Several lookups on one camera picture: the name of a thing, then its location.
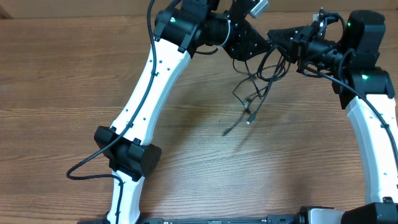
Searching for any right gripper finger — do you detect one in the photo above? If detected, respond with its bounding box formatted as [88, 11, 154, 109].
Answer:
[267, 26, 303, 39]
[269, 37, 295, 61]

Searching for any thick black USB-A cable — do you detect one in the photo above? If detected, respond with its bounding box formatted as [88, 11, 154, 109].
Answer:
[245, 43, 292, 125]

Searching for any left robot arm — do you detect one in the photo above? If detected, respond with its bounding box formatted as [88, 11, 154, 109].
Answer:
[95, 0, 270, 223]

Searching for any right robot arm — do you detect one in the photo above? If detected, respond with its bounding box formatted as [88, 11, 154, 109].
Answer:
[266, 10, 397, 223]

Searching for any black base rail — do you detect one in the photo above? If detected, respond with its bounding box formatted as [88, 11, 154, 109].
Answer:
[77, 213, 305, 224]

